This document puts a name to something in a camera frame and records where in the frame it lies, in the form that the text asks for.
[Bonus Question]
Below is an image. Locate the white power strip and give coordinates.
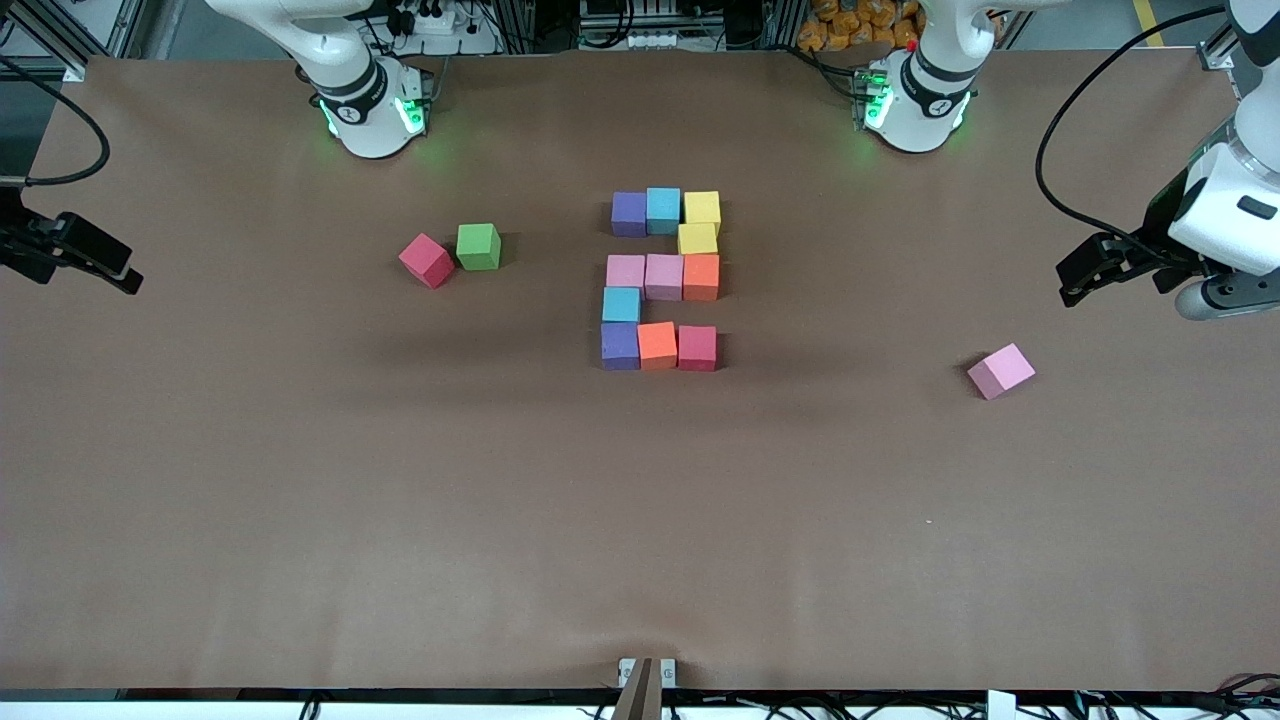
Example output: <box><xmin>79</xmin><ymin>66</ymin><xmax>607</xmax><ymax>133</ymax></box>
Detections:
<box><xmin>385</xmin><ymin>5</ymin><xmax>501</xmax><ymax>56</ymax></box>

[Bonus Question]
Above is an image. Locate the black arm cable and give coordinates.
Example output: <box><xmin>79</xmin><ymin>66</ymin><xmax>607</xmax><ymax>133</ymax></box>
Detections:
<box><xmin>1035</xmin><ymin>5</ymin><xmax>1229</xmax><ymax>263</ymax></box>
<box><xmin>0</xmin><ymin>55</ymin><xmax>111</xmax><ymax>189</ymax></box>

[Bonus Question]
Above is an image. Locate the red foam cube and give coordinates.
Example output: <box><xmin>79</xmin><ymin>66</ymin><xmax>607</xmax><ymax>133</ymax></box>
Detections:
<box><xmin>677</xmin><ymin>325</ymin><xmax>719</xmax><ymax>373</ymax></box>
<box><xmin>398</xmin><ymin>233</ymin><xmax>457</xmax><ymax>291</ymax></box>

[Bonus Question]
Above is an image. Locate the orange foam cube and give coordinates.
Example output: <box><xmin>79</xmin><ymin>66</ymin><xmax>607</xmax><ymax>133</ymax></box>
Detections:
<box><xmin>637</xmin><ymin>321</ymin><xmax>679</xmax><ymax>372</ymax></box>
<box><xmin>683</xmin><ymin>253</ymin><xmax>721</xmax><ymax>302</ymax></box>

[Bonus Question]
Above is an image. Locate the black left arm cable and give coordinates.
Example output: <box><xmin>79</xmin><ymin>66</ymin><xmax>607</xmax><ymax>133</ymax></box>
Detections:
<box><xmin>1035</xmin><ymin>5</ymin><xmax>1229</xmax><ymax>263</ymax></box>

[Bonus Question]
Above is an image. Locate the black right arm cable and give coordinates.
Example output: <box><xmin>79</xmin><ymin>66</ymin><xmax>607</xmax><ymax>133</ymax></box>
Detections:
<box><xmin>0</xmin><ymin>55</ymin><xmax>111</xmax><ymax>189</ymax></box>

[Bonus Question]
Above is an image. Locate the brown table cover sheet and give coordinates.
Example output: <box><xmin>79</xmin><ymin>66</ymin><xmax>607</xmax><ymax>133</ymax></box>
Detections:
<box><xmin>0</xmin><ymin>50</ymin><xmax>1280</xmax><ymax>693</ymax></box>

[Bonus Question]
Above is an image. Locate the green foam cube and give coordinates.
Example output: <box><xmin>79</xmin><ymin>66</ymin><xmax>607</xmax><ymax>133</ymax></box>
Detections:
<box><xmin>455</xmin><ymin>223</ymin><xmax>502</xmax><ymax>272</ymax></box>

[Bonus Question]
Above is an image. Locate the metal clamp bracket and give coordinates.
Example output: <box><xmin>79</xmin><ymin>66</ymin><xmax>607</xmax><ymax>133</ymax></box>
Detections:
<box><xmin>617</xmin><ymin>657</ymin><xmax>678</xmax><ymax>720</ymax></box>

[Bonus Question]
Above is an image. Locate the orange mesh bag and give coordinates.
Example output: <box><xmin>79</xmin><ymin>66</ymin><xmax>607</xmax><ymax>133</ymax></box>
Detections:
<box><xmin>797</xmin><ymin>0</ymin><xmax>926</xmax><ymax>53</ymax></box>

